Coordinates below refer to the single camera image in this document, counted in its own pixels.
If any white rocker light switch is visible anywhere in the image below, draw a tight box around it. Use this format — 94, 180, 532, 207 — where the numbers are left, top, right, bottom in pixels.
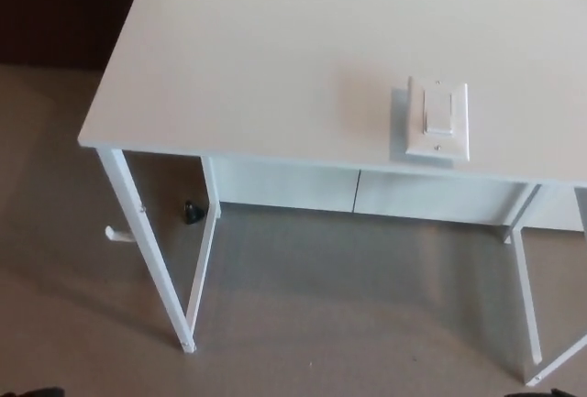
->
405, 75, 471, 163

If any white table leg hook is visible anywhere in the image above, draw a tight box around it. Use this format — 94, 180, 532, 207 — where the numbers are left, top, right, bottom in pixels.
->
104, 226, 138, 246

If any small black round object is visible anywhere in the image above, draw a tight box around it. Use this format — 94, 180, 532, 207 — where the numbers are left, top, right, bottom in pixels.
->
183, 200, 205, 226

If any white cabinet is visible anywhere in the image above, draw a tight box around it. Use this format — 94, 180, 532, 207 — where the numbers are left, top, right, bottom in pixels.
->
202, 156, 587, 234

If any white table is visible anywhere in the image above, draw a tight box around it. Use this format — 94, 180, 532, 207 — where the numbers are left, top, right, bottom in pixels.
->
76, 0, 587, 391

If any light grey switch base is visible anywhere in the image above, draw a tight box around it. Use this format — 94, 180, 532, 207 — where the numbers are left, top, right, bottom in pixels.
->
389, 86, 460, 168

